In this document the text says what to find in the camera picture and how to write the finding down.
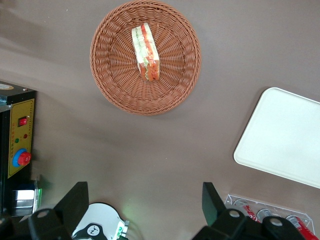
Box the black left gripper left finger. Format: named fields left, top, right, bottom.
left=28, top=181, right=90, bottom=240

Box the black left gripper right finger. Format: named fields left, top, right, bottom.
left=192, top=181, right=247, bottom=240

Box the triangular sandwich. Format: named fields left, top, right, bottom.
left=131, top=22, right=161, bottom=82

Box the white rectangular tray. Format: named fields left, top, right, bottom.
left=233, top=86, right=320, bottom=190

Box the brown wicker basket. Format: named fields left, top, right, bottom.
left=89, top=0, right=202, bottom=117

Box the clear acrylic bottle box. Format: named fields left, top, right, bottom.
left=224, top=193, right=315, bottom=240

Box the red cola bottle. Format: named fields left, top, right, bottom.
left=237, top=199, right=262, bottom=224
left=256, top=208, right=276, bottom=221
left=286, top=214, right=320, bottom=240

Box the grey metal block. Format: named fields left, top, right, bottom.
left=11, top=189, right=36, bottom=216

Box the black control box yellow panel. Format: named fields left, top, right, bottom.
left=0, top=80, right=36, bottom=218

